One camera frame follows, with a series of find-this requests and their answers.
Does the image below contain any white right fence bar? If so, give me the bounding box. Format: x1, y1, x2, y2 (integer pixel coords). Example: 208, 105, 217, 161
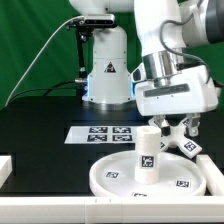
196, 155, 224, 196

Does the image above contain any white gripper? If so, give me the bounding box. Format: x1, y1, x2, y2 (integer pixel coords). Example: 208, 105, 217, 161
135, 65, 218, 137

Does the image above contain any white left fence bar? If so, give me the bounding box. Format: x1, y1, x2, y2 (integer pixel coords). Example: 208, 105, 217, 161
0, 156, 12, 188

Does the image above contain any black cable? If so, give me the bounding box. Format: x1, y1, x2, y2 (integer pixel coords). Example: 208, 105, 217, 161
6, 79, 88, 108

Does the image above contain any grey ribbed arm hose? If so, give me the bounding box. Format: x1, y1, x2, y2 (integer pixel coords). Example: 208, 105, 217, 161
159, 0, 224, 88

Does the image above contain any white marker sheet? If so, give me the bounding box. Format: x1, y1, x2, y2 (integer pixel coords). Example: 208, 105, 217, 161
65, 126, 136, 144

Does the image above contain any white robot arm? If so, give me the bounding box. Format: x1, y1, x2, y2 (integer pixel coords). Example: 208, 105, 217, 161
69, 0, 224, 136

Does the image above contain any white round table top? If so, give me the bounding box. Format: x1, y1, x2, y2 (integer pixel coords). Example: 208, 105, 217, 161
89, 150, 206, 198

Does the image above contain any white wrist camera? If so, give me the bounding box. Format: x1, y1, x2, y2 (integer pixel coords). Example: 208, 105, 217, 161
131, 64, 146, 83

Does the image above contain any black camera stand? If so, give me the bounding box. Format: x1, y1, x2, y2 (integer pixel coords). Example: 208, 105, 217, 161
66, 14, 116, 85

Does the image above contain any white fence bar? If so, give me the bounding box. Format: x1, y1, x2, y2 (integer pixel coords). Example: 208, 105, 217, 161
0, 196, 224, 224
196, 155, 224, 196
0, 156, 12, 188

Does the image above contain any white table base piece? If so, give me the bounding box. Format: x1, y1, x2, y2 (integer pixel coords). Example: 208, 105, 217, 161
148, 117, 202, 159

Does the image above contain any grey cable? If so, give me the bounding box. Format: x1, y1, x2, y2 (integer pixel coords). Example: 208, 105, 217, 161
4, 14, 85, 108

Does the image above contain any white front fence bar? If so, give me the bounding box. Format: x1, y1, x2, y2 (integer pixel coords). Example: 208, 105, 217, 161
0, 196, 224, 224

